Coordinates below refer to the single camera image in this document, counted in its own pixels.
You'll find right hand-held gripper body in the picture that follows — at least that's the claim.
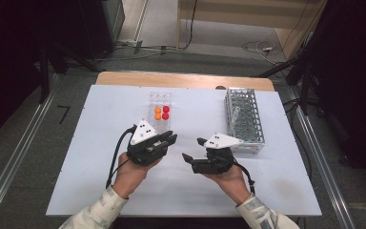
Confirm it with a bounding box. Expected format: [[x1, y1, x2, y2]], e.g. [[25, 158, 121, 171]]
[[191, 132, 244, 176]]

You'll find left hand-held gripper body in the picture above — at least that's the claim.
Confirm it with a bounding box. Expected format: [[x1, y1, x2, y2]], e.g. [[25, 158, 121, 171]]
[[127, 118, 170, 167]]

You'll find clear plastic tube rack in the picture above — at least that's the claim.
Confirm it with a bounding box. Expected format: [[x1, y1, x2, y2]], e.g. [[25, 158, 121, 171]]
[[145, 91, 173, 136]]

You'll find metal wire tube rack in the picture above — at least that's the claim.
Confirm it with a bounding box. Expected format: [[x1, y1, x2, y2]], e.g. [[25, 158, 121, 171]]
[[224, 87, 266, 155]]

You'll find person's left hand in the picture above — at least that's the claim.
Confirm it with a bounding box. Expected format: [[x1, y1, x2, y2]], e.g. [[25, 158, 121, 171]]
[[112, 152, 163, 200]]

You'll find person's right hand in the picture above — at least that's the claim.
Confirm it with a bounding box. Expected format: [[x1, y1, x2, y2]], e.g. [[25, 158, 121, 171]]
[[202, 164, 252, 206]]

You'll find white table board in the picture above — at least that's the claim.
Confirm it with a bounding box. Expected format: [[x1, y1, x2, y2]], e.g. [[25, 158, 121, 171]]
[[45, 84, 323, 219]]

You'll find wooden table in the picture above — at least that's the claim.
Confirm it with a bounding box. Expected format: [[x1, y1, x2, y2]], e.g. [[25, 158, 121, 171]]
[[94, 71, 276, 93]]

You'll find power strip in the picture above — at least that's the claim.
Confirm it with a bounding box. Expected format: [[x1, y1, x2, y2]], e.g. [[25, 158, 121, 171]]
[[115, 38, 144, 50]]

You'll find black stand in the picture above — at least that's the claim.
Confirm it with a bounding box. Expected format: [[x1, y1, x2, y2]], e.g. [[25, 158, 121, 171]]
[[256, 56, 322, 116], [37, 40, 103, 105]]

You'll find dark cabinet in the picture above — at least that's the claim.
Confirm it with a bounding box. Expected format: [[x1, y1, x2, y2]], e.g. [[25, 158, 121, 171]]
[[75, 0, 126, 60]]

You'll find light wooden furniture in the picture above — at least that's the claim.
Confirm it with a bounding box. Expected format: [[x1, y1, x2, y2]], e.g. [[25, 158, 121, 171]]
[[175, 0, 328, 60]]

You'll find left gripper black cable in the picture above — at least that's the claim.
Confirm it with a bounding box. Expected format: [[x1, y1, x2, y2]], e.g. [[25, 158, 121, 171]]
[[105, 124, 138, 189]]

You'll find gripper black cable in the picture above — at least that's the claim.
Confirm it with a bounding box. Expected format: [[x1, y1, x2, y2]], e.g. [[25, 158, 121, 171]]
[[105, 124, 138, 189], [233, 159, 256, 196]]

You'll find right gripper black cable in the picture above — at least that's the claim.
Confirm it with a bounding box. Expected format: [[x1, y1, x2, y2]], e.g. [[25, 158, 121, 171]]
[[233, 159, 256, 196]]

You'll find black cable beside table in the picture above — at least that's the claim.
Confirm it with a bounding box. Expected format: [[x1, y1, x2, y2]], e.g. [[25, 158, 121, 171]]
[[281, 97, 315, 180]]

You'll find black floor cable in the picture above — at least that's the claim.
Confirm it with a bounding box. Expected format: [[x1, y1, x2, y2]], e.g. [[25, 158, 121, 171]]
[[113, 0, 199, 54]]

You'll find white floor cable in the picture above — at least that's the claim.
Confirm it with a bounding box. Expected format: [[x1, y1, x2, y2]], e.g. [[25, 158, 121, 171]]
[[241, 40, 282, 67]]

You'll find metal floor rail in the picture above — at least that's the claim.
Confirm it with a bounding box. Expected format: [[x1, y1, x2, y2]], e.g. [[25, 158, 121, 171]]
[[0, 73, 60, 229], [285, 85, 357, 229]]

